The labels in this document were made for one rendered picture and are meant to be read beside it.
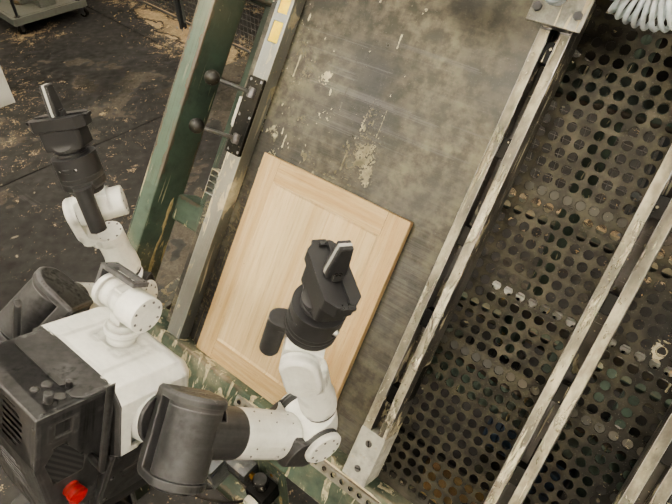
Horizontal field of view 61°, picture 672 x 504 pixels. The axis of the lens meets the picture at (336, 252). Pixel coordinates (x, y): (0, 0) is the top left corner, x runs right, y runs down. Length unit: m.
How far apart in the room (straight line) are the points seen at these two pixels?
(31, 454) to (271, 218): 0.76
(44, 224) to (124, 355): 2.69
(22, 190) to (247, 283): 2.72
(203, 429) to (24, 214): 3.01
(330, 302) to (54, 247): 2.86
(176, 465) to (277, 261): 0.64
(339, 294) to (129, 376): 0.41
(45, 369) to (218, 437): 0.30
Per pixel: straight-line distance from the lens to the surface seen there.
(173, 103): 1.67
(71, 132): 1.24
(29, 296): 1.23
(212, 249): 1.56
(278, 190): 1.44
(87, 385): 1.01
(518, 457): 1.20
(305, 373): 0.93
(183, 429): 0.96
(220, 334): 1.58
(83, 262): 3.37
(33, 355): 1.07
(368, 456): 1.33
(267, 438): 1.06
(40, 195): 3.97
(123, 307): 1.02
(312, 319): 0.85
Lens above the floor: 2.16
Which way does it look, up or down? 43 degrees down
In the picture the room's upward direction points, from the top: straight up
